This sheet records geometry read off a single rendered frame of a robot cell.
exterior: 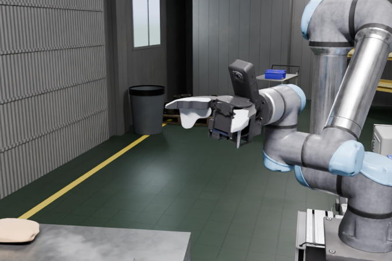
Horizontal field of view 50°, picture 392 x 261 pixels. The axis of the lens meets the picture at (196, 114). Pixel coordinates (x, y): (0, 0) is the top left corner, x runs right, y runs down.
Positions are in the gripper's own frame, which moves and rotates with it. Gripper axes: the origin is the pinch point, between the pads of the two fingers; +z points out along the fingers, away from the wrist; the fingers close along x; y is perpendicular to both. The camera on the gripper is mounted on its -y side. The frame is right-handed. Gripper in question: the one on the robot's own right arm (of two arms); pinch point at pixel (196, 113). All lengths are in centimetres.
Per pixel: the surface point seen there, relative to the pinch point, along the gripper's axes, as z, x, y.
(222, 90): -604, 432, 173
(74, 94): -230, 383, 120
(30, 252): 8, 42, 47
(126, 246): -9, 26, 45
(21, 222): 6, 51, 44
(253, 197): -264, 135, 166
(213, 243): -172, 111, 163
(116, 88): -328, 423, 134
